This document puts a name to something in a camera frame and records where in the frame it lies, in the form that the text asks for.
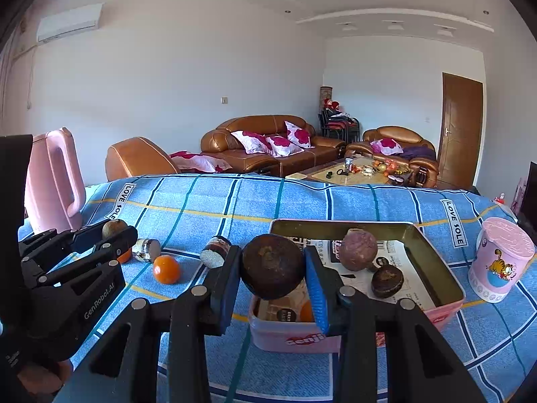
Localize brown wooden door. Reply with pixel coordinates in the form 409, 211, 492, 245
436, 73, 484, 187

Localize printed paper liner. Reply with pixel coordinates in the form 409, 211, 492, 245
256, 237, 439, 324

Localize dark brown water chestnut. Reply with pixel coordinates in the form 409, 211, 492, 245
371, 264, 404, 299
240, 234, 305, 301

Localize brown leather armchair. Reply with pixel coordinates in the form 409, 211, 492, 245
346, 126, 439, 189

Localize smooth orange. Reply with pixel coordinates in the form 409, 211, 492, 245
153, 255, 181, 284

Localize pink cartoon cup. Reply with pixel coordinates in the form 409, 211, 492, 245
469, 217, 535, 303

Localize wooden coffee table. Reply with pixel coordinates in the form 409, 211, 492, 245
285, 157, 403, 185

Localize blue plaid cloth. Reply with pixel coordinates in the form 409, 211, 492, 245
17, 173, 537, 403

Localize purple beetroot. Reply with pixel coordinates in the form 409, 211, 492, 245
339, 229, 384, 272

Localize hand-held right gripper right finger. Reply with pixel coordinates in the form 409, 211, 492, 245
304, 245, 487, 403

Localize black television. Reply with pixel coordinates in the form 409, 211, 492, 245
516, 162, 537, 236

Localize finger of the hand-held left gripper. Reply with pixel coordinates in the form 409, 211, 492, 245
19, 220, 110, 262
23, 226, 138, 287

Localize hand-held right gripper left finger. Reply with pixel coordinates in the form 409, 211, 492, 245
54, 245, 244, 403

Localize white air conditioner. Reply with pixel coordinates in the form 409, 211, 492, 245
37, 3, 103, 43

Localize brown leather chair back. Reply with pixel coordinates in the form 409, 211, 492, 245
105, 136, 181, 181

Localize assorted fruit pile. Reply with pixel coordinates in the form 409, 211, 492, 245
352, 157, 409, 177

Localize pink electric kettle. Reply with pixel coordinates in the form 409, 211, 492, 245
24, 127, 87, 233

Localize stacked dark chairs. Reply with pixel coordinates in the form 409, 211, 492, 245
320, 111, 360, 141

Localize pink tin box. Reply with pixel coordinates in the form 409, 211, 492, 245
248, 219, 466, 354

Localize white floral pillow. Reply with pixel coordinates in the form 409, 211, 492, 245
285, 121, 316, 148
265, 134, 303, 157
370, 138, 404, 156
231, 130, 273, 154

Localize tan longan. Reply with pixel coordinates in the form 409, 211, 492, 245
102, 219, 128, 240

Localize person's left hand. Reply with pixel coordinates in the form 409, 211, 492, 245
17, 359, 74, 394

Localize purple blanket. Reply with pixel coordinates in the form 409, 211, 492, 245
400, 145, 437, 161

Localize brown leather sofa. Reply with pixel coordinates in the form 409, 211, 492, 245
200, 115, 347, 177

